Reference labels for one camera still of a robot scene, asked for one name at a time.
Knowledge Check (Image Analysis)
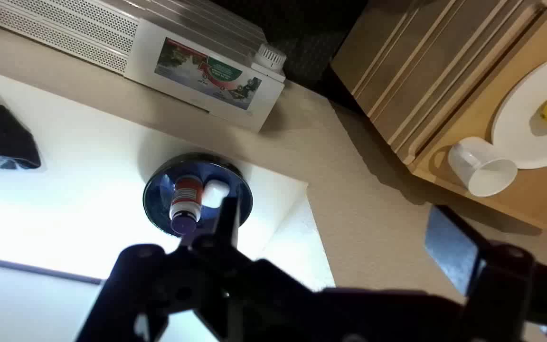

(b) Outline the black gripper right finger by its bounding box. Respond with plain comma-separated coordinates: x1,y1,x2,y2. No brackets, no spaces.
423,205,547,342

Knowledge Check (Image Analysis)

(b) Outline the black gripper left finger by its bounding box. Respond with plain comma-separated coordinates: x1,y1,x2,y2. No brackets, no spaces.
76,196,327,342

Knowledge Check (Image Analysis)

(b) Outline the dark blue cap with logo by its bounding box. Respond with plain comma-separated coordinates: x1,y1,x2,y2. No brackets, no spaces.
140,150,254,242

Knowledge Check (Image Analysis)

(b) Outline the white mug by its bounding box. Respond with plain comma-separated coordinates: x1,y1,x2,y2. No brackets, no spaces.
446,135,520,200

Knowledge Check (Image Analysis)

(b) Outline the white round plate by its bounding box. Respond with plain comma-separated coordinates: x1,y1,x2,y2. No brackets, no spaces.
490,48,547,171

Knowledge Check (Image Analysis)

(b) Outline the white picture box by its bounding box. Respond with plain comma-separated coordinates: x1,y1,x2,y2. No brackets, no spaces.
154,36,264,112

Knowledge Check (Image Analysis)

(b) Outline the wooden side table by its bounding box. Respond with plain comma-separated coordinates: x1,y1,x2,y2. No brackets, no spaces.
330,0,547,234

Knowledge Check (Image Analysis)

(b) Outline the white wall heater unit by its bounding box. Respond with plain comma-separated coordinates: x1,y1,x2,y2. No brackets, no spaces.
0,0,289,135

